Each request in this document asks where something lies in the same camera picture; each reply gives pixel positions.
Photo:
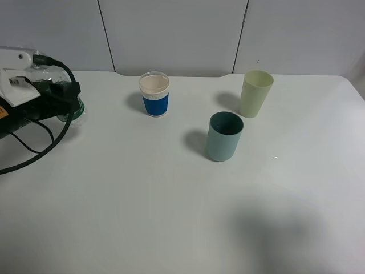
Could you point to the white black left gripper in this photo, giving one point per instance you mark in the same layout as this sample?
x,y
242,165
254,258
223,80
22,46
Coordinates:
x,y
31,94

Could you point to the clear bottle green label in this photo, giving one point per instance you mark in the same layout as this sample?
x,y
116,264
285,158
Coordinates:
x,y
45,71

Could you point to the teal plastic cup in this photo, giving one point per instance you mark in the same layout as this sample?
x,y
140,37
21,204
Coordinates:
x,y
224,133

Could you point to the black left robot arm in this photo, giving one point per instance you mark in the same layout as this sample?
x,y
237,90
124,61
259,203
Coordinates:
x,y
8,120

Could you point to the blue sleeved paper cup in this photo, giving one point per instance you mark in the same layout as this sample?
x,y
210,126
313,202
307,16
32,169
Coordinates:
x,y
154,87

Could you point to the pale green plastic cup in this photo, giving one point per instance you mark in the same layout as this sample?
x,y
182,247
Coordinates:
x,y
255,88

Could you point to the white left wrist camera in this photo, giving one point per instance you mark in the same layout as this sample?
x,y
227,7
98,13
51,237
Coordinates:
x,y
16,58

